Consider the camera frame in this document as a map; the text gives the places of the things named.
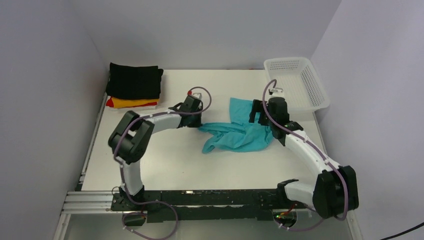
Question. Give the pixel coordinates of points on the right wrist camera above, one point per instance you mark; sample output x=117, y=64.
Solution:
x=276, y=92

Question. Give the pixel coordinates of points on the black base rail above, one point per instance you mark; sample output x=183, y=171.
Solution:
x=195, y=205

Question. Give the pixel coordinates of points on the turquoise t-shirt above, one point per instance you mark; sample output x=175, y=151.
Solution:
x=238, y=135

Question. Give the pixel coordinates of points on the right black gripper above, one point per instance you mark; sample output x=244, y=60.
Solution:
x=257, y=110

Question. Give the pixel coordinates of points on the aluminium frame rail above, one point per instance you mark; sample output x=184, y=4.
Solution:
x=84, y=202

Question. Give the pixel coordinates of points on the folded red t-shirt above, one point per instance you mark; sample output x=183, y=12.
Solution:
x=111, y=103

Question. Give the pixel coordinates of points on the folded yellow t-shirt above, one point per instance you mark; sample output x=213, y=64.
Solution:
x=134, y=102

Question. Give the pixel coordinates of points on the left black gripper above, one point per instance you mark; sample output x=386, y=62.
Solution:
x=193, y=120

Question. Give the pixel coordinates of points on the folded black t-shirt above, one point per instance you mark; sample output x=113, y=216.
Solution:
x=134, y=82

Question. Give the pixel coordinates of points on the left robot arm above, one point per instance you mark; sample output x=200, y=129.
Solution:
x=131, y=137

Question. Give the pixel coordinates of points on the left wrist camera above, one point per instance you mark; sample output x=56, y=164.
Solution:
x=194, y=93

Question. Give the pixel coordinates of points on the white plastic basket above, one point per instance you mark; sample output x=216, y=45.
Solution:
x=298, y=83

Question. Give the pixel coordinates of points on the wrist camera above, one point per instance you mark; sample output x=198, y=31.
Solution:
x=194, y=93
x=276, y=92

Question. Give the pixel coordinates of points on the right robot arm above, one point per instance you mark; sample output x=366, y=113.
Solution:
x=335, y=191

